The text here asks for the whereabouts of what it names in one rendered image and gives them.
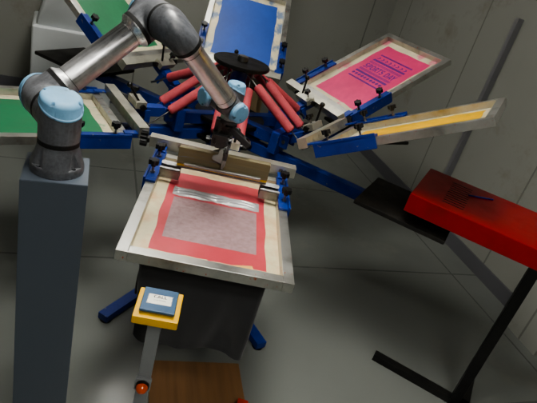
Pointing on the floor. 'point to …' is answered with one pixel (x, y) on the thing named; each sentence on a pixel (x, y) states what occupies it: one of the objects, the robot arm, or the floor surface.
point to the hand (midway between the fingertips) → (223, 165)
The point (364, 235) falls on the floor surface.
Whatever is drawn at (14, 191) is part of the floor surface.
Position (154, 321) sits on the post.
